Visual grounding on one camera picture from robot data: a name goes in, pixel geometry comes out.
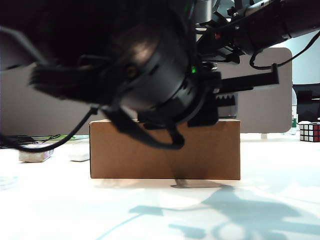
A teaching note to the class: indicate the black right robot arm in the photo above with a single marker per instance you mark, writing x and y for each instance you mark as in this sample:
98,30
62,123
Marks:
287,22

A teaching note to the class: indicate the black mouse pad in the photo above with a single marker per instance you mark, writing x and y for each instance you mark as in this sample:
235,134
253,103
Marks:
17,140

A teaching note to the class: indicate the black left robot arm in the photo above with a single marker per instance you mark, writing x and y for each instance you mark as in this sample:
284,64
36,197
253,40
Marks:
100,50

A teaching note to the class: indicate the white purple tissue pack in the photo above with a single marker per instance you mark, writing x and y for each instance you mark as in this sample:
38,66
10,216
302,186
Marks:
35,157

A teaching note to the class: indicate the green flat packet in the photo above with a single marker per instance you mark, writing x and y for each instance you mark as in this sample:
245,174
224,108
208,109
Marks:
75,137

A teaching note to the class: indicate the rubik's cube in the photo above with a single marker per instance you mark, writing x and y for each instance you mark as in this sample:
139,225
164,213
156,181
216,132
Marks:
310,132

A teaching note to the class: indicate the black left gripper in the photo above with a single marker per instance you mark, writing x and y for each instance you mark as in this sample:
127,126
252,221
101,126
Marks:
207,110

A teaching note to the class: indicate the brown cardboard box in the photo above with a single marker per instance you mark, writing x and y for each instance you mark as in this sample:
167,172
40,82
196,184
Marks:
200,155

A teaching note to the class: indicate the white oval plastic case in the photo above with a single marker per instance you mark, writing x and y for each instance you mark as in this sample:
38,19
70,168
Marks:
78,157

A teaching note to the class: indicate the grey desk partition panel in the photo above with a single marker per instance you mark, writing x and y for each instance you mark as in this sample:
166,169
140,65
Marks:
265,107

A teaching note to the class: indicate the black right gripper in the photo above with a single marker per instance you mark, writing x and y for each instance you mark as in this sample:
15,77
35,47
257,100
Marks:
232,37

